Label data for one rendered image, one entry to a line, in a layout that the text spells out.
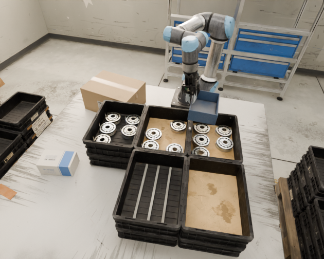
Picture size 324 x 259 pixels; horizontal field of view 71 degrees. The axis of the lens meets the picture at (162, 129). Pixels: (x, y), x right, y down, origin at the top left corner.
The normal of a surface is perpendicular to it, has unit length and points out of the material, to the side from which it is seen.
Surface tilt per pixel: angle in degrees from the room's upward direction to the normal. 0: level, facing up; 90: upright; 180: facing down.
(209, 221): 0
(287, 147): 0
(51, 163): 0
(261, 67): 90
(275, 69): 90
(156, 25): 90
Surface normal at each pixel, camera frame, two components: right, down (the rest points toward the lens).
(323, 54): -0.24, 0.67
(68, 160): 0.03, -0.72
